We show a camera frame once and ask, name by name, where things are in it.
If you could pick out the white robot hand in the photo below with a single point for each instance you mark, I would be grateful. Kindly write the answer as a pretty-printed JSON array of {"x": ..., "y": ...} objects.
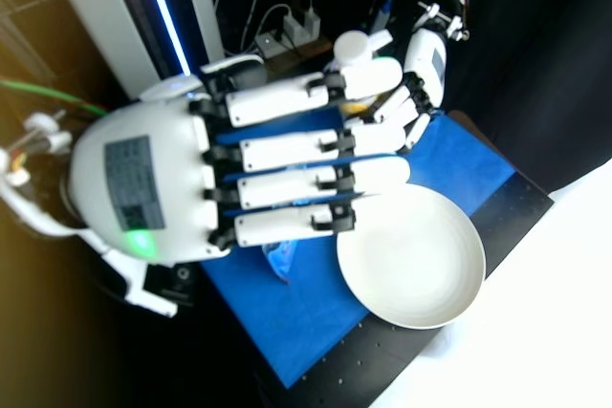
[
  {"x": 143, "y": 164},
  {"x": 425, "y": 64}
]

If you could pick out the orange vitamin drink bottle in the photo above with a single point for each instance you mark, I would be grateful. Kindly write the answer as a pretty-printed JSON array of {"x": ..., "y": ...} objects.
[{"x": 351, "y": 47}]

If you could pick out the small blue plastic object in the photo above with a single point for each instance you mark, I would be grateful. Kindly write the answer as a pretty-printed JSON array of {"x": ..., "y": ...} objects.
[{"x": 282, "y": 260}]

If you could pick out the white round plate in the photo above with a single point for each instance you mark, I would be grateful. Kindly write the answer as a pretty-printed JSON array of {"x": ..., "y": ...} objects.
[{"x": 411, "y": 260}]

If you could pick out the white charger plug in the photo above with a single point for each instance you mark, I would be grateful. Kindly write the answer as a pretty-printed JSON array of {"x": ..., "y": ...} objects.
[{"x": 301, "y": 23}]

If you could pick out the white power strip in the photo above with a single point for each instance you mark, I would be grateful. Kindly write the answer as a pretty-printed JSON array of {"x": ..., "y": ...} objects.
[{"x": 272, "y": 42}]

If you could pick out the white column with blue light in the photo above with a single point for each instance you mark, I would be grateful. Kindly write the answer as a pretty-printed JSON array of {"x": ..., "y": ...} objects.
[{"x": 95, "y": 6}]

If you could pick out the blue cloth bag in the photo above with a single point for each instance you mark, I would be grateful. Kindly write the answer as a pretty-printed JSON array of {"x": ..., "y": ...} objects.
[{"x": 296, "y": 322}]

